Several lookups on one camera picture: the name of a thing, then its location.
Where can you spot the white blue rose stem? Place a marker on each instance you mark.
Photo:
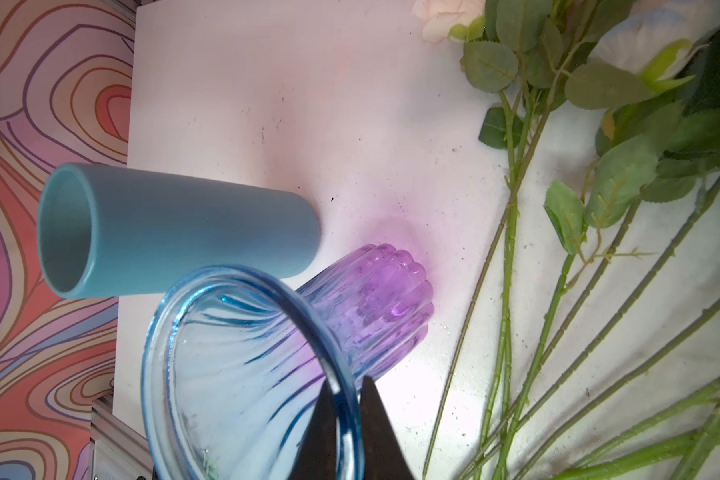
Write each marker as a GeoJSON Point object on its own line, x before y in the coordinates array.
{"type": "Point", "coordinates": [660, 144]}

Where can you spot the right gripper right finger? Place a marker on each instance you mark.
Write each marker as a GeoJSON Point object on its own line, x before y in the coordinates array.
{"type": "Point", "coordinates": [384, 459]}

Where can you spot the purple blue glass vase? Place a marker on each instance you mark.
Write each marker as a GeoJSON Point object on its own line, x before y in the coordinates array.
{"type": "Point", "coordinates": [234, 361]}

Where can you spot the teal peony flower stem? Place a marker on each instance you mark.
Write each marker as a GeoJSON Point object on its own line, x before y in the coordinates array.
{"type": "Point", "coordinates": [649, 370]}

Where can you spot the teal ceramic cylinder vase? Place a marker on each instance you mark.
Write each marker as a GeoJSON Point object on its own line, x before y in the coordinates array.
{"type": "Point", "coordinates": [110, 232]}

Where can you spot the pink rosebud spray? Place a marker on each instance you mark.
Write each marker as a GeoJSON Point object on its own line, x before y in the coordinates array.
{"type": "Point", "coordinates": [693, 446]}

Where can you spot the cream pink rose stem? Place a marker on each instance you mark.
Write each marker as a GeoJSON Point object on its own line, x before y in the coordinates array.
{"type": "Point", "coordinates": [517, 50]}

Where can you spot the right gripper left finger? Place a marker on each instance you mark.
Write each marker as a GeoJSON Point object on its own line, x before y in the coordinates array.
{"type": "Point", "coordinates": [317, 455]}

